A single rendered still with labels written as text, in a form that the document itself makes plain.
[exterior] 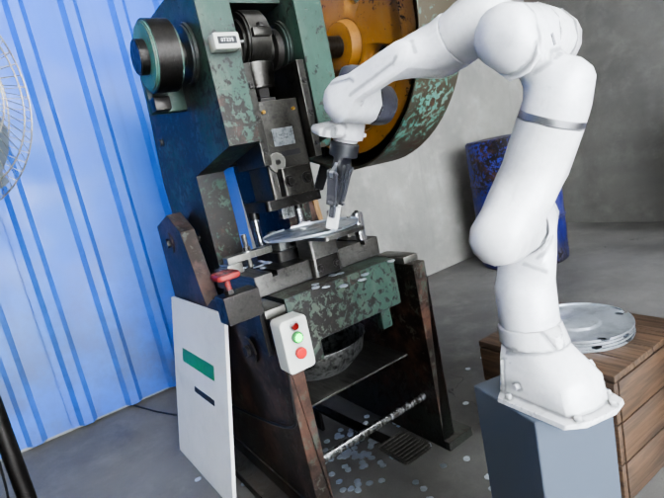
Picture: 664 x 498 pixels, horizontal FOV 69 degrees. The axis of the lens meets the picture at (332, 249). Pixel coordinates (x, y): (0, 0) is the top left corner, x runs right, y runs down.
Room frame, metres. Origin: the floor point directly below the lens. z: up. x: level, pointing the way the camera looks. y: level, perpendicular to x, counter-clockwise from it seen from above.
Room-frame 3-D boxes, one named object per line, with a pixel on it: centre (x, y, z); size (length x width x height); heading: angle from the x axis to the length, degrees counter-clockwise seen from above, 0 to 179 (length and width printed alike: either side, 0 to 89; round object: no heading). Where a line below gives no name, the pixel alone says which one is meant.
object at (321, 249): (1.37, 0.02, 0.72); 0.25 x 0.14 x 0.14; 33
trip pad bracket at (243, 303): (1.16, 0.25, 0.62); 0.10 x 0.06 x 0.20; 123
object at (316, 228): (1.41, 0.05, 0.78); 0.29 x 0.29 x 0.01
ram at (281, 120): (1.48, 0.10, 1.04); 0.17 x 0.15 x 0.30; 33
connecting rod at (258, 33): (1.52, 0.12, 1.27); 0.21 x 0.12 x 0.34; 33
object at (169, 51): (1.40, 0.34, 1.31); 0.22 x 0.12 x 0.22; 33
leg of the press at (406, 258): (1.78, -0.03, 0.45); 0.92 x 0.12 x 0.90; 33
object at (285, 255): (1.52, 0.12, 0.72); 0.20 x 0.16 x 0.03; 123
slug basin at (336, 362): (1.52, 0.12, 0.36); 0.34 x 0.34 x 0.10
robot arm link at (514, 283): (0.91, -0.37, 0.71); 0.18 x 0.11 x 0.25; 138
